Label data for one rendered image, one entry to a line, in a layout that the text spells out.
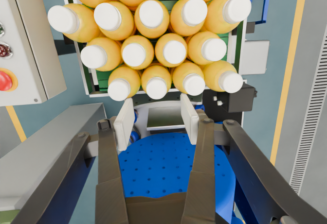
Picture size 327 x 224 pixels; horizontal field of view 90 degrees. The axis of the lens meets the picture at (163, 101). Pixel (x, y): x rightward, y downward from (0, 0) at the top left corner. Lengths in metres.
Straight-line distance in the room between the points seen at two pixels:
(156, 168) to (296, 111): 1.79
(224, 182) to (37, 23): 0.48
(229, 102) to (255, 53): 0.23
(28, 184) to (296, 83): 2.00
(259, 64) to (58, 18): 0.57
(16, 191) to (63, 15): 0.69
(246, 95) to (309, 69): 1.52
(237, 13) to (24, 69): 0.38
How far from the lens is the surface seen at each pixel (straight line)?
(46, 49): 0.43
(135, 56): 0.30
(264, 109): 1.85
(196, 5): 0.31
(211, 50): 0.31
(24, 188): 0.87
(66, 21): 0.33
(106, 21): 0.31
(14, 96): 0.41
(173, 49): 0.30
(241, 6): 0.33
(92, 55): 0.32
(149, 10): 0.30
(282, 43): 1.76
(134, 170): 0.41
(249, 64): 0.63
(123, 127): 0.16
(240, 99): 0.48
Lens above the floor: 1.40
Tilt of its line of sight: 70 degrees down
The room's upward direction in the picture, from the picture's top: 172 degrees clockwise
